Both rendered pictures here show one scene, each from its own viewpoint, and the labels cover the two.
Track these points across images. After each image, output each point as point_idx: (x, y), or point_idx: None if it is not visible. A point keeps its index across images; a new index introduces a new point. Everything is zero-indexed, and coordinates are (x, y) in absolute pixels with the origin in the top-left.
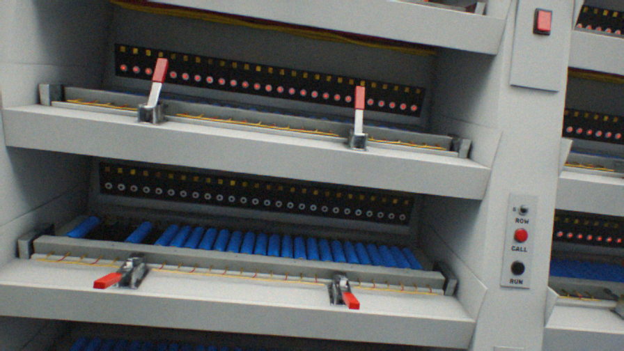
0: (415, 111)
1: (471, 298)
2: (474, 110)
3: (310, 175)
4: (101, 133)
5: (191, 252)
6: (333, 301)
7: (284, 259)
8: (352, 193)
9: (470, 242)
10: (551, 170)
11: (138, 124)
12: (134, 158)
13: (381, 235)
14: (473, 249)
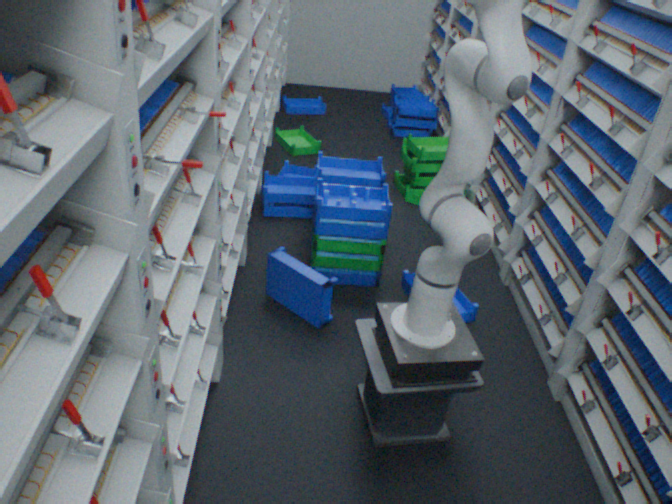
0: None
1: (209, 88)
2: None
3: (187, 52)
4: (155, 78)
5: (149, 138)
6: (194, 122)
7: (164, 114)
8: None
9: (201, 58)
10: (220, 4)
11: (162, 61)
12: (157, 87)
13: None
14: (204, 61)
